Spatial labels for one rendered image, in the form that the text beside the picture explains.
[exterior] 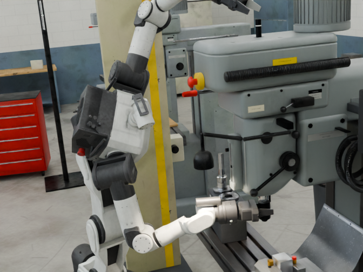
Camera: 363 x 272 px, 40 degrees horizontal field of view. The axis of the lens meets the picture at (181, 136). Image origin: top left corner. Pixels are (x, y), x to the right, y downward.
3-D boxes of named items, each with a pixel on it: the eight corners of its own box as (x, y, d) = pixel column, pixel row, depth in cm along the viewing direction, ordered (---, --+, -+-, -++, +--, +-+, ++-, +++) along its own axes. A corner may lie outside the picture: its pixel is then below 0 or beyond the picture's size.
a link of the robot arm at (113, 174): (103, 204, 188) (93, 170, 185) (109, 196, 196) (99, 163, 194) (133, 197, 186) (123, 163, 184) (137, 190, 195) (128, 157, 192)
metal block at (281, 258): (280, 277, 181) (280, 262, 179) (272, 269, 186) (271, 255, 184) (293, 273, 182) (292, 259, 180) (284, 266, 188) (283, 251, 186)
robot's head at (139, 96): (135, 123, 192) (136, 117, 185) (127, 103, 194) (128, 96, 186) (150, 117, 193) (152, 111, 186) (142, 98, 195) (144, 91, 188)
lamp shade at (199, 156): (189, 168, 175) (188, 151, 174) (201, 162, 181) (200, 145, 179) (207, 171, 171) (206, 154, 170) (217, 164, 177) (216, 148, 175)
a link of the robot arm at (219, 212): (227, 228, 189) (197, 230, 189) (224, 215, 199) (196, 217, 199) (226, 201, 185) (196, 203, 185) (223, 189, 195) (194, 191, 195)
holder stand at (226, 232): (221, 244, 223) (219, 203, 218) (209, 223, 244) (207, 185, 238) (247, 239, 225) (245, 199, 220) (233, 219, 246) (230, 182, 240)
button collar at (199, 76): (200, 91, 169) (198, 74, 167) (194, 88, 175) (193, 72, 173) (205, 90, 170) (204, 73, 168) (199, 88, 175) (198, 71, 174)
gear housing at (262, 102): (243, 121, 166) (241, 91, 163) (217, 107, 189) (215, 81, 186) (330, 107, 175) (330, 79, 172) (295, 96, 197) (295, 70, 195)
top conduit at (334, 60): (227, 83, 157) (227, 72, 156) (222, 81, 160) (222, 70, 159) (351, 67, 168) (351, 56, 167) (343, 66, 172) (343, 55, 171)
